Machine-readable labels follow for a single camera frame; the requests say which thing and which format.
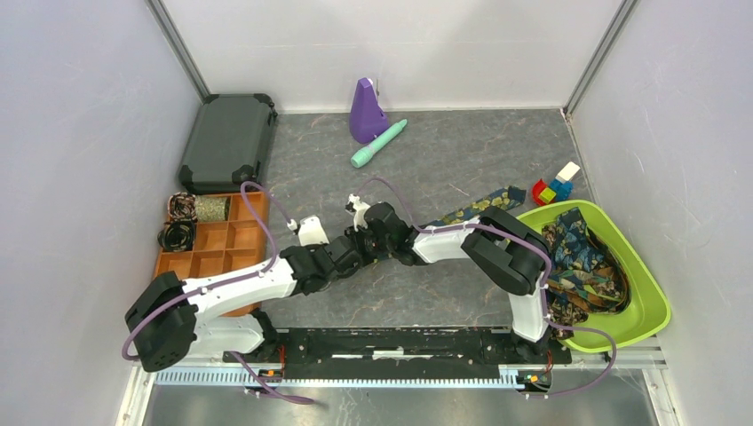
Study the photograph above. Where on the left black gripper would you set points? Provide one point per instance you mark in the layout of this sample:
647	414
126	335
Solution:
338	274

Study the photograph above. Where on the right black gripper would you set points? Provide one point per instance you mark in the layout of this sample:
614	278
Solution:
369	259

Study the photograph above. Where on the blue yellow floral tie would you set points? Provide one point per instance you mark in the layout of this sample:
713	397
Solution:
506	198

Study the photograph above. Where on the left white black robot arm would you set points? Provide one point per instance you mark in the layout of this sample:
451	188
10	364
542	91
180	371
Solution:
174	318

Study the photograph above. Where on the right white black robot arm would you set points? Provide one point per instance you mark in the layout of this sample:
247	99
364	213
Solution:
514	256

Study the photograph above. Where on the pile of patterned ties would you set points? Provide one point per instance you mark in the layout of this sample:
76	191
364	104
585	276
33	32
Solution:
586	277

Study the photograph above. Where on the teal cylindrical pen tool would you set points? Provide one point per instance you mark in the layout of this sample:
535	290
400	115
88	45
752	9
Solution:
364	155

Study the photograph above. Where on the orange compartment tray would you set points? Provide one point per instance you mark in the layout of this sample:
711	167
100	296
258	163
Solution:
221	247

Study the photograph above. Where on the purple metronome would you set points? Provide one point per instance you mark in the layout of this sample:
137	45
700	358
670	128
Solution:
367	120

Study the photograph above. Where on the rolled olive speckled tie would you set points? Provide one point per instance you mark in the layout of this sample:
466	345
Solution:
211	208

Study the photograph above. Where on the dark green hard case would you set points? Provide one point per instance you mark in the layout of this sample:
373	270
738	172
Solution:
229	143

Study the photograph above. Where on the rolled black patterned tie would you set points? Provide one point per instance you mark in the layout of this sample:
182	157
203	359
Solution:
177	236

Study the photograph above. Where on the rolled pink brown tie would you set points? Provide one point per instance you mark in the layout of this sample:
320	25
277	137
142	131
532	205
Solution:
181	208

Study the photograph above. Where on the colourful toy block stack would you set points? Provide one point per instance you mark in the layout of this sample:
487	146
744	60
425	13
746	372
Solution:
559	189

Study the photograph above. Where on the lime green plastic bin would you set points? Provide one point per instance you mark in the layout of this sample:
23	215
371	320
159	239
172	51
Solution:
649	310

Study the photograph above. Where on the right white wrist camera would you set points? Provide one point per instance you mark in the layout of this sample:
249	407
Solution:
357	208

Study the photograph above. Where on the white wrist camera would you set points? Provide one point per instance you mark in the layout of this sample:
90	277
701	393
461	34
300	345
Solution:
309	231
357	208

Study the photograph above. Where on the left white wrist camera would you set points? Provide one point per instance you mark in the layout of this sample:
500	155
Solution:
309	231

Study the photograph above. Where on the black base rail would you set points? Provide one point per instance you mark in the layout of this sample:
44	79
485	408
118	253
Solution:
422	353

